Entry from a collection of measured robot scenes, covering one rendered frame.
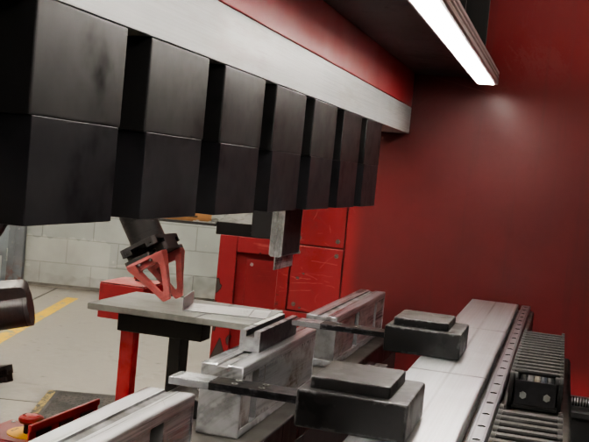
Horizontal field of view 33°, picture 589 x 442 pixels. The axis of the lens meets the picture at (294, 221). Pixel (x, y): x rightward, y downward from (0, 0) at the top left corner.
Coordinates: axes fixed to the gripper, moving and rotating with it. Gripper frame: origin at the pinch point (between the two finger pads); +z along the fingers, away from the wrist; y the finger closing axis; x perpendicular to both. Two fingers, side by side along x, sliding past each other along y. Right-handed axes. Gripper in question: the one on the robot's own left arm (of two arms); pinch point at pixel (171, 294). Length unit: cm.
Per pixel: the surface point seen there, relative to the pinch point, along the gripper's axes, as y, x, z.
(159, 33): -64, -35, -16
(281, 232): -5.5, -22.2, -0.7
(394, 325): -6.8, -32.2, 18.6
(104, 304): -9.0, 7.1, -2.2
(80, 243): 648, 317, -129
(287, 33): -24, -39, -22
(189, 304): 0.1, -2.1, 2.8
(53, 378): 333, 213, -15
